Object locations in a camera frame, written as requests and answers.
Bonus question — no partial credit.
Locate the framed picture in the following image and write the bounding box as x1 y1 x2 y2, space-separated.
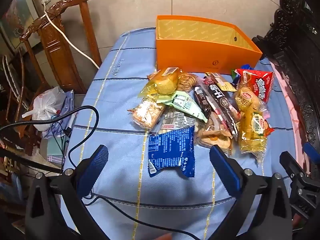
0 0 40 50

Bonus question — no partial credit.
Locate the yellow bread packet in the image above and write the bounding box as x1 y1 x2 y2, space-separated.
138 67 181 98

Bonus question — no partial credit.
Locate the black cable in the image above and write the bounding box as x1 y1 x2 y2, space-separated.
0 105 200 240

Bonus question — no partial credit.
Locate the pink cloth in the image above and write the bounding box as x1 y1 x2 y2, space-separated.
269 57 308 162

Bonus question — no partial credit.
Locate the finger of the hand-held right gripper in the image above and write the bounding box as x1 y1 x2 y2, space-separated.
304 142 320 174
279 151 320 219

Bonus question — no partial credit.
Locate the light green snack packet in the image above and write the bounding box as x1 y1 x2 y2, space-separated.
157 90 208 123

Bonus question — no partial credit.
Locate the round crackers packet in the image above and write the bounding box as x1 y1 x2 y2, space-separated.
178 72 200 93

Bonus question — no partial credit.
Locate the orange cardboard box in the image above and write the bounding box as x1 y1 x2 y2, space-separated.
155 15 263 75

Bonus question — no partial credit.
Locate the blue striped blanket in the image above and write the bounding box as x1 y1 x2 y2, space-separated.
61 26 303 240

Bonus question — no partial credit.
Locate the yellow long snack packet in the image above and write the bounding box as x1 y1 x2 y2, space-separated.
205 72 237 92

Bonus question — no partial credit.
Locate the white cable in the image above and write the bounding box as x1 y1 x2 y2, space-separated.
42 2 100 70

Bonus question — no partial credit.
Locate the red chips packet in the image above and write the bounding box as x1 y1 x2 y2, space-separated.
236 68 275 103

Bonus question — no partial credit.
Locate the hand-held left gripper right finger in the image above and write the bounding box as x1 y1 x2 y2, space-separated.
209 145 293 240

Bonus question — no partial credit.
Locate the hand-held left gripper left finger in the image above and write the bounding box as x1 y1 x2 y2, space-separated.
25 144 110 240

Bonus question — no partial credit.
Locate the carved wooden chair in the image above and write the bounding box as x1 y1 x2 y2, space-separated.
5 0 103 140

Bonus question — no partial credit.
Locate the orange white cracker packet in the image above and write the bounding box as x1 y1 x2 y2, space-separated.
127 95 167 131

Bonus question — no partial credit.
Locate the black long wafer packet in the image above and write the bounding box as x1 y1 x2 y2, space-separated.
202 80 242 140

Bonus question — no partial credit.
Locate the small yellow cake packet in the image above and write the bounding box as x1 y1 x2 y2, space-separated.
234 86 266 113

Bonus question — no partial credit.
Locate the clear biscuit packet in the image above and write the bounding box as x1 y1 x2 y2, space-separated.
194 112 233 155

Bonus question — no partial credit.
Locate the white plastic bag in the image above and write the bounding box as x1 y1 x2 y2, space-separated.
22 86 67 132

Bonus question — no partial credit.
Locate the dark carved wooden furniture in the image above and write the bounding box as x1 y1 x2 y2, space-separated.
251 0 320 155

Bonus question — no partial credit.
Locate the dark chocolate bar packet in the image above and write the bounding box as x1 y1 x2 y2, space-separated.
193 85 213 120

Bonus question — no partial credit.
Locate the blue snack packet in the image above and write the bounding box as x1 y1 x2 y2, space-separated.
147 126 196 178

